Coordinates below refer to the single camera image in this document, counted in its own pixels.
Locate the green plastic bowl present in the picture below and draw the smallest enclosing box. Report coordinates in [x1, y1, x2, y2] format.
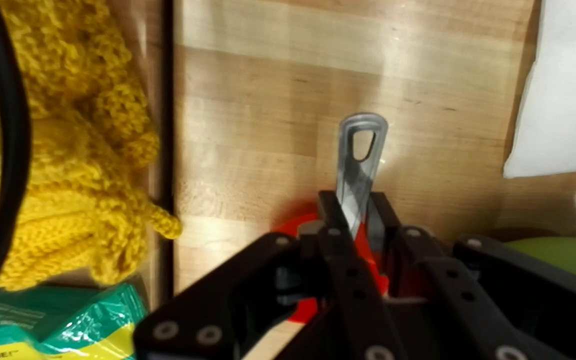
[504, 236, 576, 290]

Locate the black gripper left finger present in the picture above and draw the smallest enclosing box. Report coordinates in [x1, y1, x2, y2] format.
[316, 189, 408, 360]

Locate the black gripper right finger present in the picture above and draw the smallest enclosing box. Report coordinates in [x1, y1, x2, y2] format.
[368, 192, 504, 360]

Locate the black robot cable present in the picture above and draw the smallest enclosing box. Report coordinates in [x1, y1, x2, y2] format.
[0, 0, 33, 323]

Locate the green snack packet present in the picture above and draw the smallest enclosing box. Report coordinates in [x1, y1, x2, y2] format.
[0, 280, 151, 360]

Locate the white paper napkin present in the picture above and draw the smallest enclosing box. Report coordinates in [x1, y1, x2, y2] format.
[502, 0, 576, 179]

